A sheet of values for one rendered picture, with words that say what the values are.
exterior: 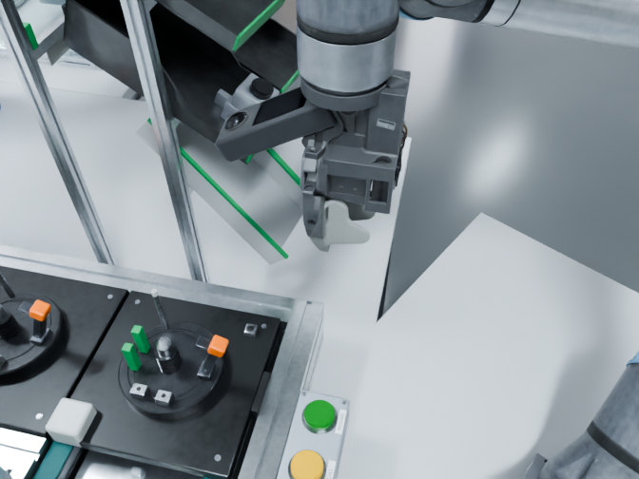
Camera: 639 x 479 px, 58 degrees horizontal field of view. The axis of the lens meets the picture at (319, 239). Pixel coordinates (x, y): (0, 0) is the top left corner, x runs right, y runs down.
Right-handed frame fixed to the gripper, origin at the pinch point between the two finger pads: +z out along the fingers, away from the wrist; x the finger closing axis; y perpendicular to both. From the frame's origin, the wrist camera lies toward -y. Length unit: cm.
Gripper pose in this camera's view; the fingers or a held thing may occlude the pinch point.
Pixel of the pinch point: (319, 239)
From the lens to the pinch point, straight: 60.7
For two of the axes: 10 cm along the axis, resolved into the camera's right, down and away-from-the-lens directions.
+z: 0.0, 6.8, 7.3
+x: 2.2, -7.1, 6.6
